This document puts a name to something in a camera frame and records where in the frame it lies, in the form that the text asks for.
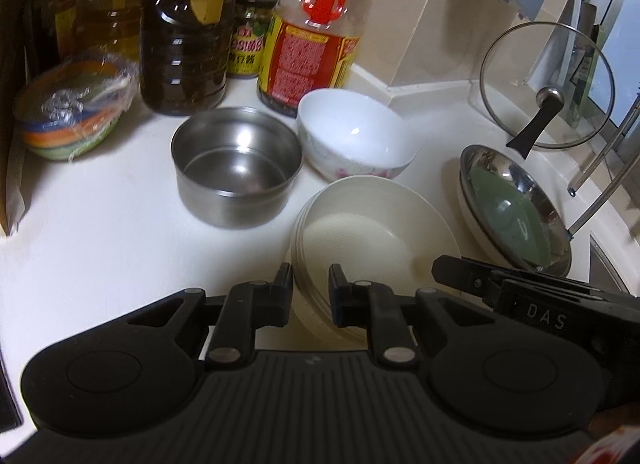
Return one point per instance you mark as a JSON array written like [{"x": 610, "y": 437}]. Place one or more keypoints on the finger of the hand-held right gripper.
[{"x": 460, "y": 274}]

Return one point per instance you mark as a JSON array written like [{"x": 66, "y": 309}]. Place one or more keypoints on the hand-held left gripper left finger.
[{"x": 282, "y": 294}]

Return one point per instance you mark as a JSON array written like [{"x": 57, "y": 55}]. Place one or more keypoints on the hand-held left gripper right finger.
[{"x": 336, "y": 294}]

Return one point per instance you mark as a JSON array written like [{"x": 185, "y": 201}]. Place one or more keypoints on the white floral plate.
[{"x": 472, "y": 224}]

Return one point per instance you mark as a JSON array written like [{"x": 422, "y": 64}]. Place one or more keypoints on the cream plastic bowl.
[{"x": 370, "y": 234}]

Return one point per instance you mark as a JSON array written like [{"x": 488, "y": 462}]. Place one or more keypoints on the green square plate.
[{"x": 505, "y": 209}]

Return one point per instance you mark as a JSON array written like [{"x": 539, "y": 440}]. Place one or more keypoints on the stainless steel plate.
[{"x": 480, "y": 156}]

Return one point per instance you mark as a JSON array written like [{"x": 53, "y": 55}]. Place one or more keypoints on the stainless steel bowl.
[{"x": 235, "y": 163}]

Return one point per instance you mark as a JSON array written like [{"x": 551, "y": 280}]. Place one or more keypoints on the white floral bowl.
[{"x": 350, "y": 128}]

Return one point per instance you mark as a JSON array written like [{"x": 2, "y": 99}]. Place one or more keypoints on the plastic-wrapped colourful bowls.
[{"x": 65, "y": 128}]

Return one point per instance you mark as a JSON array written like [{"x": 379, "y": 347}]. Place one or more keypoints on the stainless steel sink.
[{"x": 605, "y": 269}]

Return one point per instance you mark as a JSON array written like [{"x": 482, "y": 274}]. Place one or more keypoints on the red white patterned clothing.
[{"x": 610, "y": 449}]

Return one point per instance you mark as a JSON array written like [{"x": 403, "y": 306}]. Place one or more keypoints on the metal dish rack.
[{"x": 600, "y": 204}]

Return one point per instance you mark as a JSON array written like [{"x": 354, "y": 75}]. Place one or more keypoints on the glass pot lid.
[{"x": 535, "y": 128}]

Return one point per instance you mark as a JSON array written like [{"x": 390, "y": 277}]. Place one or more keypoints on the green cutting board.
[{"x": 592, "y": 83}]

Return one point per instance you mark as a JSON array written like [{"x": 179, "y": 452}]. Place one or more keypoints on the window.
[{"x": 622, "y": 93}]

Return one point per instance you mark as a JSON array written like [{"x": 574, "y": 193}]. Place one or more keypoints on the small sauce jar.
[{"x": 247, "y": 48}]

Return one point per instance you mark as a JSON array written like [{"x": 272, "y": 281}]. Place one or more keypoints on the dark oil bottle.
[{"x": 180, "y": 63}]

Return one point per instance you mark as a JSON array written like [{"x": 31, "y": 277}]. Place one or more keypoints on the grey cutting board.
[{"x": 560, "y": 33}]

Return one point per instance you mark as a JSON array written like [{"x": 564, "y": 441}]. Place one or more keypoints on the black stove top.
[{"x": 7, "y": 404}]

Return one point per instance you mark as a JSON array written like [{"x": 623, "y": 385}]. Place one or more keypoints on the brown cardboard panel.
[{"x": 10, "y": 143}]

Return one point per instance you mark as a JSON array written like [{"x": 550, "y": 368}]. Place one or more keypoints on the yellow oil bottle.
[{"x": 100, "y": 28}]

